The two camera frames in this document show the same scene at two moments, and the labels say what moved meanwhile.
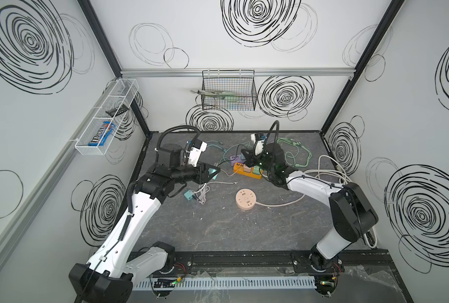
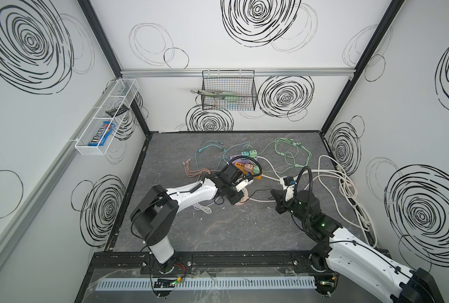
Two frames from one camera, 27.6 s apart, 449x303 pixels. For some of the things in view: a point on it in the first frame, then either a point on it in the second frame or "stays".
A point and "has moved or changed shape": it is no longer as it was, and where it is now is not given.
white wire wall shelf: (107, 117) stays
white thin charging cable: (204, 189) has moved or changed shape
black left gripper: (204, 173) to (233, 176)
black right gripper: (255, 158) to (285, 201)
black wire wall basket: (229, 89) stays
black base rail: (274, 264) stays
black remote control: (112, 112) stays
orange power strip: (238, 168) stays
